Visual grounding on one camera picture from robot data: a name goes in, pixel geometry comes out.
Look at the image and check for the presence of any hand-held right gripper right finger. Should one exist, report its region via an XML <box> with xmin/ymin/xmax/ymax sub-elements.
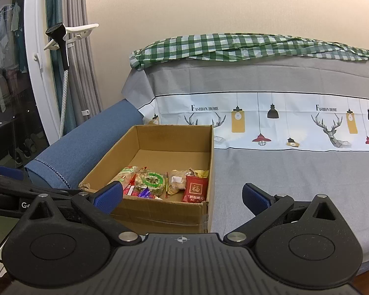
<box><xmin>223</xmin><ymin>183</ymin><xmax>342</xmax><ymax>246</ymax></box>

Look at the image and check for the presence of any red snack packet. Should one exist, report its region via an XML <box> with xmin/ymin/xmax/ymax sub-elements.
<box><xmin>123</xmin><ymin>181</ymin><xmax>139</xmax><ymax>196</ymax></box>

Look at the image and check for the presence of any white steamer hanger rack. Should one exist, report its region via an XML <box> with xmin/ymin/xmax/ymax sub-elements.
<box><xmin>43</xmin><ymin>23</ymin><xmax>99</xmax><ymax>51</ymax></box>

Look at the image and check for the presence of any grey printed bedsheet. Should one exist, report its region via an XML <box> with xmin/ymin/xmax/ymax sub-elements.
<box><xmin>121</xmin><ymin>56</ymin><xmax>369</xmax><ymax>280</ymax></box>

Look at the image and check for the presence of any blue sofa armrest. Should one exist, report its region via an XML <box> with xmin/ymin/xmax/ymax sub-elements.
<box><xmin>25</xmin><ymin>98</ymin><xmax>144</xmax><ymax>190</ymax></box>

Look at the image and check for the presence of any black garment steamer head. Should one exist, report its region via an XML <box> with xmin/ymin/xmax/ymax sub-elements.
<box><xmin>45</xmin><ymin>22</ymin><xmax>70</xmax><ymax>71</ymax></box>

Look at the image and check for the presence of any clear green pea packet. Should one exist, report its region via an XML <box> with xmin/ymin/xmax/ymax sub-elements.
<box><xmin>134</xmin><ymin>167</ymin><xmax>167</xmax><ymax>198</ymax></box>

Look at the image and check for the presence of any green checkered cloth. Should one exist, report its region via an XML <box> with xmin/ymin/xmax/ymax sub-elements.
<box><xmin>129</xmin><ymin>33</ymin><xmax>369</xmax><ymax>70</ymax></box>

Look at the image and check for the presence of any braided steamer hose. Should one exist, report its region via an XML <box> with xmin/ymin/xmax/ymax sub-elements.
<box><xmin>58</xmin><ymin>69</ymin><xmax>71</xmax><ymax>141</ymax></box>

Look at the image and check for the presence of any grey curtain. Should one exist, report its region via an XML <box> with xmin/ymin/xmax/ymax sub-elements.
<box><xmin>63</xmin><ymin>0</ymin><xmax>104</xmax><ymax>130</ymax></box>

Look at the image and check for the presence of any teal curtain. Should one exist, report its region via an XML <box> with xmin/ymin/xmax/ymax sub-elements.
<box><xmin>45</xmin><ymin>0</ymin><xmax>78</xmax><ymax>133</ymax></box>

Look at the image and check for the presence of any clear biscuit packet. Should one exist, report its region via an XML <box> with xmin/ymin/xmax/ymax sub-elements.
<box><xmin>167</xmin><ymin>169</ymin><xmax>189</xmax><ymax>195</ymax></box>

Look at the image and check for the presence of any brown cardboard box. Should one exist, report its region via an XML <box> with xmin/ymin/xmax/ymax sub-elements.
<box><xmin>79</xmin><ymin>124</ymin><xmax>215</xmax><ymax>234</ymax></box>

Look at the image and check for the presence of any pair of dark shoes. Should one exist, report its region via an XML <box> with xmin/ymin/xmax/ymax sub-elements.
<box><xmin>15</xmin><ymin>138</ymin><xmax>39</xmax><ymax>165</ymax></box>

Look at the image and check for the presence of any green label cracker packet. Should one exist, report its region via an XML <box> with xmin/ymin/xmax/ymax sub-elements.
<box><xmin>112</xmin><ymin>166</ymin><xmax>139</xmax><ymax>192</ymax></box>

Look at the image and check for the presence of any white framed glass door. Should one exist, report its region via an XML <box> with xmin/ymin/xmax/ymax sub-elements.
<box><xmin>0</xmin><ymin>0</ymin><xmax>61</xmax><ymax>173</ymax></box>

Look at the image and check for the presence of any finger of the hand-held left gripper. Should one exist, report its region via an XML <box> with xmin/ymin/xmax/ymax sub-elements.
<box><xmin>0</xmin><ymin>162</ymin><xmax>80</xmax><ymax>202</ymax></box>

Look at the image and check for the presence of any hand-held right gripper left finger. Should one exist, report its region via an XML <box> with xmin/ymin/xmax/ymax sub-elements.
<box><xmin>23</xmin><ymin>181</ymin><xmax>142</xmax><ymax>247</ymax></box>

